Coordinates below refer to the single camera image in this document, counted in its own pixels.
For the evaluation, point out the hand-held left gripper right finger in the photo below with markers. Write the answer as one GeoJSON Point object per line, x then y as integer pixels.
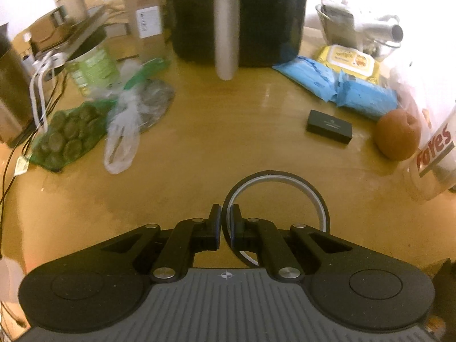
{"type": "Point", "coordinates": [235, 226]}

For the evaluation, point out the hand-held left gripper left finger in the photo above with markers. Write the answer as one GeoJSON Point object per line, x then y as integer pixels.
{"type": "Point", "coordinates": [215, 226]}

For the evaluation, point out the black tape roll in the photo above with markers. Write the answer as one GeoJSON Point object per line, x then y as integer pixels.
{"type": "Point", "coordinates": [281, 175]}

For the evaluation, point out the clear plastic bag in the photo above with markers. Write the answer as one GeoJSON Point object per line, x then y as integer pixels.
{"type": "Point", "coordinates": [121, 142]}

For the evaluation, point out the small black case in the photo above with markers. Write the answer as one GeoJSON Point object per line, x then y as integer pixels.
{"type": "Point", "coordinates": [327, 124]}

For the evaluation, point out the blue packet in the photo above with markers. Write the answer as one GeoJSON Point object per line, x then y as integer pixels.
{"type": "Point", "coordinates": [310, 73]}
{"type": "Point", "coordinates": [367, 96]}

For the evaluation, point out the green net bag of fruit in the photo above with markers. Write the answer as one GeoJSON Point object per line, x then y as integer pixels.
{"type": "Point", "coordinates": [67, 131]}

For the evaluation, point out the orange round fruit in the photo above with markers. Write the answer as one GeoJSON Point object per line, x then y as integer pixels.
{"type": "Point", "coordinates": [397, 135]}

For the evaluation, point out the yellow wipes packet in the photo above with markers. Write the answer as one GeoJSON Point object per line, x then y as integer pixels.
{"type": "Point", "coordinates": [345, 60]}

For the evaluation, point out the green labelled tub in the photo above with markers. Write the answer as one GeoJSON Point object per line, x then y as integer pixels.
{"type": "Point", "coordinates": [92, 67]}

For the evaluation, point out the white plastic bag red print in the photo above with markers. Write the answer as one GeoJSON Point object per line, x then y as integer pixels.
{"type": "Point", "coordinates": [438, 171]}

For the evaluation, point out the black air fryer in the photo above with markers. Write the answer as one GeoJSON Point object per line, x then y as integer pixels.
{"type": "Point", "coordinates": [270, 17]}

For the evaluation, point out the steel electric kettle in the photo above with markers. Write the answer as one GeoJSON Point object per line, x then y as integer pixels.
{"type": "Point", "coordinates": [14, 89]}

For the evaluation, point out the brown paper pouch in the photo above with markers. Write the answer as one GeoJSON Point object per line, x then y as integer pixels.
{"type": "Point", "coordinates": [69, 0]}

